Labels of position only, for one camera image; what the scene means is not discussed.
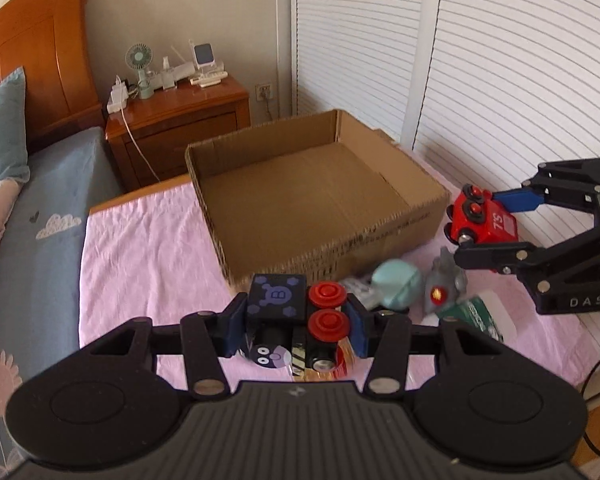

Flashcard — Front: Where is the gold capsule bottle silver cap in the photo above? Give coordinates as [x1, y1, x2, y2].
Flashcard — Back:
[330, 338, 355, 380]

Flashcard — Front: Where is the green desk fan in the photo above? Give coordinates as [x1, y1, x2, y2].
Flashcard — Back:
[125, 44, 154, 100]

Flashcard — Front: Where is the white green medical bottle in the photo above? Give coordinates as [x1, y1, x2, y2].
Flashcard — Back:
[422, 290, 517, 344]

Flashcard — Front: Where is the wooden nightstand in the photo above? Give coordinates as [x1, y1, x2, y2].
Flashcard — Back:
[105, 77, 251, 191]

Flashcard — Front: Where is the teal round case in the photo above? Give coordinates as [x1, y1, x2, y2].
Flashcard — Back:
[370, 259, 424, 312]

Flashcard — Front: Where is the open cardboard box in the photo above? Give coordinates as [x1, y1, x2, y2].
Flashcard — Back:
[185, 110, 450, 290]

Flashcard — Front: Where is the clear spray bottle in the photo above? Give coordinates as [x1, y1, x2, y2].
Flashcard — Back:
[161, 56, 175, 90]

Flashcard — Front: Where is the blue pillow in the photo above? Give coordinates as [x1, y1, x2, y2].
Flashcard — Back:
[0, 67, 30, 183]

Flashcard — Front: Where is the white charging cable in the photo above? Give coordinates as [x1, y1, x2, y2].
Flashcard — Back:
[119, 106, 161, 183]

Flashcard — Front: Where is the red toy train car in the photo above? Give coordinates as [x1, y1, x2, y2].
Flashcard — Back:
[443, 183, 519, 270]

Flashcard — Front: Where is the clear box with label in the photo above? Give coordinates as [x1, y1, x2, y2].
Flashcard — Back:
[340, 276, 381, 310]

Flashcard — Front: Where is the white power strip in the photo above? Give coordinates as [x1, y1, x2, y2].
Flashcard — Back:
[107, 76, 129, 115]

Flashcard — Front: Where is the white louvered closet door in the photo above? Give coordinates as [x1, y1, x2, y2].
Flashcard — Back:
[289, 0, 600, 361]

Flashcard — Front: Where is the wall power outlet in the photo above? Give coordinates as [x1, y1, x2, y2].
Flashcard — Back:
[256, 84, 273, 102]

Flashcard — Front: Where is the grey toy figure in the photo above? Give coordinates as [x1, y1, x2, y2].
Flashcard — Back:
[424, 247, 468, 315]

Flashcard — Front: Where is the small screen device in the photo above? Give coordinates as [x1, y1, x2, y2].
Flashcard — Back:
[188, 40, 216, 74]

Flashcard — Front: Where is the black blue toy train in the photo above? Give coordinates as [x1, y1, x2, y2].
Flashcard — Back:
[239, 274, 350, 382]

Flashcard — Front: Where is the pink cloth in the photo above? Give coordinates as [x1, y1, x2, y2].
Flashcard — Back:
[78, 148, 600, 391]

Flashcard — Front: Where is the black cable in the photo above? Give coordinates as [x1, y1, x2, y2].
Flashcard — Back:
[576, 343, 600, 463]

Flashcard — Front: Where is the blue bed sheet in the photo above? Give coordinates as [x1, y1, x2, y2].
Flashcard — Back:
[0, 128, 122, 479]

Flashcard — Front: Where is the wooden headboard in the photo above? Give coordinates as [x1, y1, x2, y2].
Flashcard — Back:
[0, 0, 105, 153]

